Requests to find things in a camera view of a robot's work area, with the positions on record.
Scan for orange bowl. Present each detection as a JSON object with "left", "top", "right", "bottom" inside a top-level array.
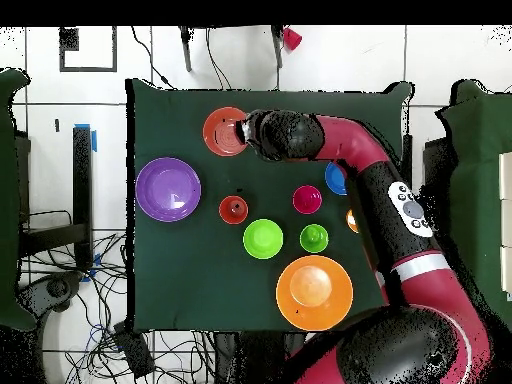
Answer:
[{"left": 202, "top": 106, "right": 250, "bottom": 158}]

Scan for green bowl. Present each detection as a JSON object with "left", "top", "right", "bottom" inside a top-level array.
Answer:
[{"left": 242, "top": 218, "right": 285, "bottom": 260}]

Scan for orange cup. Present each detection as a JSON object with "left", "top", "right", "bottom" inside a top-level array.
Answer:
[{"left": 218, "top": 194, "right": 250, "bottom": 226}]

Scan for pink cup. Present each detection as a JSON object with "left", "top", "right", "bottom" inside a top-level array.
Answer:
[{"left": 292, "top": 184, "right": 323, "bottom": 216}]

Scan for green cup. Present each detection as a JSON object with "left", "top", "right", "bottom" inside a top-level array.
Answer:
[{"left": 299, "top": 223, "right": 331, "bottom": 254}]

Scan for blue bowl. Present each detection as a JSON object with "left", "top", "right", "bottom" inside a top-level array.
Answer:
[{"left": 324, "top": 161, "right": 348, "bottom": 197}]

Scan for dark green tablecloth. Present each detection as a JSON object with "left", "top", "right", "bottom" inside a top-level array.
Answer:
[{"left": 125, "top": 77, "right": 415, "bottom": 334}]

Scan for large yellow bowl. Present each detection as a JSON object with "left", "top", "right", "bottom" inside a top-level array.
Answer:
[{"left": 275, "top": 254, "right": 355, "bottom": 332}]

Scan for purple bowl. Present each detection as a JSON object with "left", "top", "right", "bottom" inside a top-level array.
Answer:
[{"left": 134, "top": 156, "right": 203, "bottom": 224}]

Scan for thin black bar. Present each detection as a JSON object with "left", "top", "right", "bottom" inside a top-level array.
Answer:
[{"left": 401, "top": 133, "right": 414, "bottom": 189}]

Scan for black stand leg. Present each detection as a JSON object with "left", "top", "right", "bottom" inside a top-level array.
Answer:
[
  {"left": 270, "top": 25, "right": 286, "bottom": 69},
  {"left": 179, "top": 26, "right": 194, "bottom": 73}
]

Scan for long black beam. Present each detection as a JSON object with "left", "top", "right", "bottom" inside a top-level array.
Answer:
[{"left": 72, "top": 125, "right": 94, "bottom": 271}]

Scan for red cup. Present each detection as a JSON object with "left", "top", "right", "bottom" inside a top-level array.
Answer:
[{"left": 282, "top": 26, "right": 304, "bottom": 52}]

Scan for short black beam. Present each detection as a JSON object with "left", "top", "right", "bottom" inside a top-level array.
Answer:
[{"left": 19, "top": 222, "right": 87, "bottom": 257}]

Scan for gray black machine base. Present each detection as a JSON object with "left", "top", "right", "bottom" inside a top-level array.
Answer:
[{"left": 17, "top": 270, "right": 85, "bottom": 317}]

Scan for green cloth side table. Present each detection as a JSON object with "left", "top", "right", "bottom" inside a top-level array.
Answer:
[
  {"left": 0, "top": 67, "right": 37, "bottom": 333},
  {"left": 435, "top": 79, "right": 512, "bottom": 333}
]

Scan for white boxes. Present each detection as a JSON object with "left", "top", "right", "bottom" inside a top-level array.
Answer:
[{"left": 497, "top": 151, "right": 512, "bottom": 301}]

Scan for thin black cable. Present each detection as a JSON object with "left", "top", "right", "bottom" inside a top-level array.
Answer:
[
  {"left": 205, "top": 27, "right": 233, "bottom": 91},
  {"left": 130, "top": 26, "right": 175, "bottom": 90}
]

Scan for black square frame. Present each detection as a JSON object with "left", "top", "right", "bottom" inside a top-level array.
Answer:
[{"left": 58, "top": 26, "right": 118, "bottom": 73}]

